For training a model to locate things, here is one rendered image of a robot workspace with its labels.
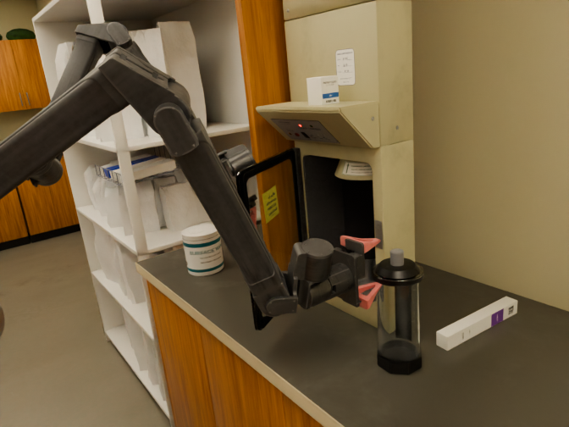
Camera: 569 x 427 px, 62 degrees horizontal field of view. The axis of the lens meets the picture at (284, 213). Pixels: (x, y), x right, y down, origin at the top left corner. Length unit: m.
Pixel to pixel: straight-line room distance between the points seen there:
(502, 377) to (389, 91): 0.65
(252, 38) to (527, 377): 1.02
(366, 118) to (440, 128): 0.51
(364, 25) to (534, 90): 0.49
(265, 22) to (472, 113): 0.62
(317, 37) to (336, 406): 0.82
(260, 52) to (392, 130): 0.43
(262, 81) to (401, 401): 0.85
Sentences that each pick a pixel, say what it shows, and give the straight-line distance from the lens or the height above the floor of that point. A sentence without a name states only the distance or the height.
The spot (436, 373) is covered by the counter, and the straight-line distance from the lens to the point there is 1.12.
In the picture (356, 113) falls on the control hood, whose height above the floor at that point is 1.49.
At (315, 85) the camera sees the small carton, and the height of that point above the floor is 1.55.
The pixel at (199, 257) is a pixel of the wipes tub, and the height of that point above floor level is 1.01.
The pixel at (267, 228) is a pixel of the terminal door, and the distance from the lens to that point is 1.16.
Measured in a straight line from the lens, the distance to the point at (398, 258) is 1.01.
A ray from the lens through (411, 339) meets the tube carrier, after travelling 1.07.
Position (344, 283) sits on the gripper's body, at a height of 1.20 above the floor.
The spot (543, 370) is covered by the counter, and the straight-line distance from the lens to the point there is 1.18.
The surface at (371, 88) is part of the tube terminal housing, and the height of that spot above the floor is 1.54.
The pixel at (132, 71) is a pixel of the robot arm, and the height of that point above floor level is 1.61.
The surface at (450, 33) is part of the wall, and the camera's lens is 1.48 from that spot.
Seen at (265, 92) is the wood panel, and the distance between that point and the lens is 1.31.
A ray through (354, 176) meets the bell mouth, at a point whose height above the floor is 1.32.
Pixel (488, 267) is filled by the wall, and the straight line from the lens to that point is 1.53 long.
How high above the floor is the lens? 1.59
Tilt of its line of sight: 17 degrees down
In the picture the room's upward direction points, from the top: 6 degrees counter-clockwise
